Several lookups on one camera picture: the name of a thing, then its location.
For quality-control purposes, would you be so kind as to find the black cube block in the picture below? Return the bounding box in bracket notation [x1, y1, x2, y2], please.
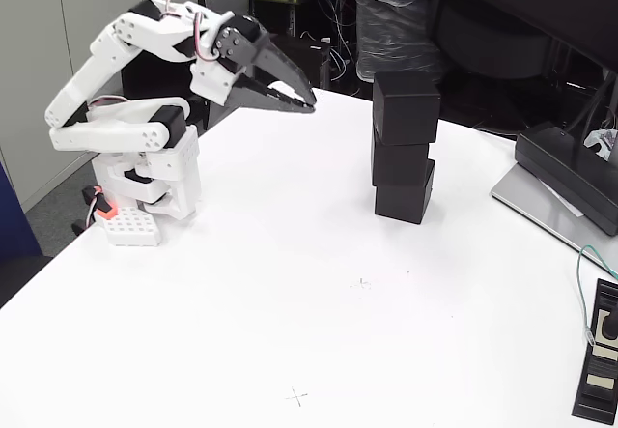
[374, 159, 436, 227]
[370, 128, 431, 188]
[371, 70, 442, 147]

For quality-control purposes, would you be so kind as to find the black box with orange mark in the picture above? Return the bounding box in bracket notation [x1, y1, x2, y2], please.
[282, 35, 333, 91]

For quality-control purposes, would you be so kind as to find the black desk panel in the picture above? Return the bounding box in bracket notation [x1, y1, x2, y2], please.
[120, 50, 210, 130]

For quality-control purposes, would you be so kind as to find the grey metal cabinet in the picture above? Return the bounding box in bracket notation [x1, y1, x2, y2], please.
[0, 0, 199, 212]

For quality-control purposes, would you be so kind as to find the blue partition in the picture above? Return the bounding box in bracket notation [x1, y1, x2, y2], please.
[0, 159, 44, 260]

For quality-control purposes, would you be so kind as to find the silver monitor stand base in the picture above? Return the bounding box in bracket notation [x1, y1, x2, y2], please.
[491, 160, 618, 274]

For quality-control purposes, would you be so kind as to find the black docking box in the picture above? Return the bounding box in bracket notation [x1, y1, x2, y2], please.
[514, 121, 618, 237]

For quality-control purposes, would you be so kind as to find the crumpled white plastic bag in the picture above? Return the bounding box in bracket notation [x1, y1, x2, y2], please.
[583, 128, 618, 161]

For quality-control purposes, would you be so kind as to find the black device with labels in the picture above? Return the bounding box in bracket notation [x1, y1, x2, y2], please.
[571, 277, 618, 425]

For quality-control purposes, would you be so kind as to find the green cable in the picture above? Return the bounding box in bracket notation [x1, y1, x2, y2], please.
[576, 243, 618, 347]

